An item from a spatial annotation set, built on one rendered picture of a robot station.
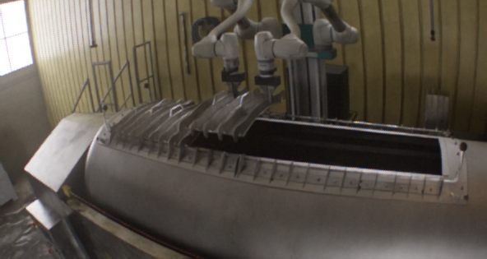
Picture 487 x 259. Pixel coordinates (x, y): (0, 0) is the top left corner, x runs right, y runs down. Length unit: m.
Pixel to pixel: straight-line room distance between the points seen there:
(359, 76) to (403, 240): 2.64
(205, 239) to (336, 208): 0.69
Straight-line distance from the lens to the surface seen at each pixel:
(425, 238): 1.47
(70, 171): 2.67
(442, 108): 3.78
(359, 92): 3.83
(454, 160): 1.65
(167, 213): 1.85
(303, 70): 3.05
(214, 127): 1.74
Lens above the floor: 3.44
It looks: 22 degrees down
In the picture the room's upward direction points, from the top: 6 degrees counter-clockwise
